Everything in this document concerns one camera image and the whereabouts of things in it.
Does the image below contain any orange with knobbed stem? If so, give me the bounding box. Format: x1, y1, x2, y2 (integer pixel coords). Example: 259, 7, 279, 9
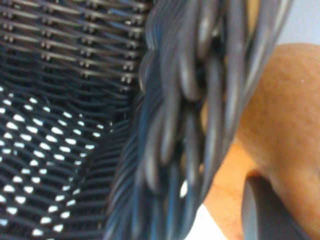
199, 42, 320, 240

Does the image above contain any dark brown woven basket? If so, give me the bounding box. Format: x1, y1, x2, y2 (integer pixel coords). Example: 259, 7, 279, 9
0, 0, 295, 240

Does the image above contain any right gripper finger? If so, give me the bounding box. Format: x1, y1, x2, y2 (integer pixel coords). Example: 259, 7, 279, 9
241, 174, 315, 240

